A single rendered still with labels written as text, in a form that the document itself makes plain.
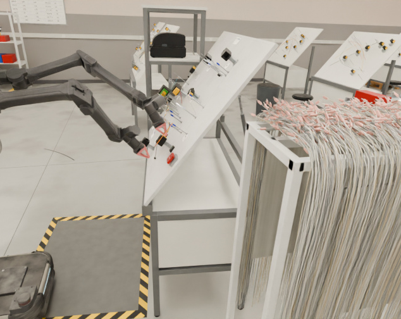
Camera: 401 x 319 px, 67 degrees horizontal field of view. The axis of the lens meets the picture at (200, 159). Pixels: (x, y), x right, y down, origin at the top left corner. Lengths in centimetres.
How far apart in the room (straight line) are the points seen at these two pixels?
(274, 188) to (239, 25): 863
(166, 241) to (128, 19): 783
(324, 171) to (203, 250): 115
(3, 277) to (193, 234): 125
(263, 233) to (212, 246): 52
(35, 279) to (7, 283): 15
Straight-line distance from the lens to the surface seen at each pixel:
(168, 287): 240
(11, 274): 238
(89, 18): 915
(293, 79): 741
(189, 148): 151
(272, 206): 134
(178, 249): 185
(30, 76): 193
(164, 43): 269
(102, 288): 246
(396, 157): 105
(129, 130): 169
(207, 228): 177
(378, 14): 1221
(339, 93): 561
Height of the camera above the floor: 178
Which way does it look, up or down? 25 degrees down
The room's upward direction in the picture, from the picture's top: 2 degrees clockwise
